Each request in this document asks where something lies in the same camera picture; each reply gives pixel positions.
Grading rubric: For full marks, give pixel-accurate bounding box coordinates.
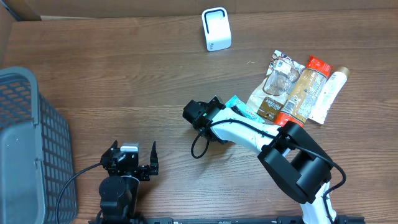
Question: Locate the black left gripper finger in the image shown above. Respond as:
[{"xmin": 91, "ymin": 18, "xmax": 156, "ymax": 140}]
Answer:
[
  {"xmin": 100, "ymin": 140, "xmax": 118, "ymax": 162},
  {"xmin": 150, "ymin": 141, "xmax": 159, "ymax": 175}
]

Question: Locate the teal snack packet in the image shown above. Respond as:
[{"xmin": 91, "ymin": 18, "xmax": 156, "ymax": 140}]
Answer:
[{"xmin": 225, "ymin": 95, "xmax": 265, "ymax": 123}]

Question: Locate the brown white nut pouch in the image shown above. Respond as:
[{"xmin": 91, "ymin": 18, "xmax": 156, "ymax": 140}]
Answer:
[{"xmin": 246, "ymin": 50, "xmax": 305, "ymax": 122}]

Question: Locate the grey plastic basket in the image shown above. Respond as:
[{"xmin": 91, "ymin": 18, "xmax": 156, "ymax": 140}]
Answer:
[{"xmin": 1, "ymin": 67, "xmax": 78, "ymax": 223}]

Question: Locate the orange spaghetti packet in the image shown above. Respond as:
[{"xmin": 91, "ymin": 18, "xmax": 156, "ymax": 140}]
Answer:
[{"xmin": 274, "ymin": 55, "xmax": 333, "ymax": 127}]

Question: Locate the white cream tube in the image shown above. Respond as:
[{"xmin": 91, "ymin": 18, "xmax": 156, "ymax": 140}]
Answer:
[{"xmin": 309, "ymin": 67, "xmax": 350, "ymax": 124}]

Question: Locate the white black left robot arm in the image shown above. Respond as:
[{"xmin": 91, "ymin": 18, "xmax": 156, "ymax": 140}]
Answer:
[{"xmin": 92, "ymin": 141, "xmax": 159, "ymax": 224}]

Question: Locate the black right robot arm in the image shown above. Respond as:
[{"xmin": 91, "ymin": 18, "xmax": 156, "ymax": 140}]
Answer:
[{"xmin": 182, "ymin": 97, "xmax": 336, "ymax": 223}]

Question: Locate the white barcode scanner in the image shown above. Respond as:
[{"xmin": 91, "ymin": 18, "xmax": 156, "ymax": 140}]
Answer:
[{"xmin": 201, "ymin": 7, "xmax": 232, "ymax": 52}]

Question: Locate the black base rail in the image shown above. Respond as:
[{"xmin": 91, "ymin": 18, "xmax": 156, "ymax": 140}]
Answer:
[{"xmin": 88, "ymin": 215, "xmax": 366, "ymax": 224}]

